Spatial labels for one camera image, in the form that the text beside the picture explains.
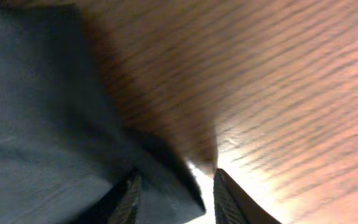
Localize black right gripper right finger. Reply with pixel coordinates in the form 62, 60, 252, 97
213, 169, 280, 224

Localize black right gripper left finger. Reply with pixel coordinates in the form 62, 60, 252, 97
70, 169, 142, 224

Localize black leggings red waistband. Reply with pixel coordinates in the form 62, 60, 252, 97
0, 5, 205, 223

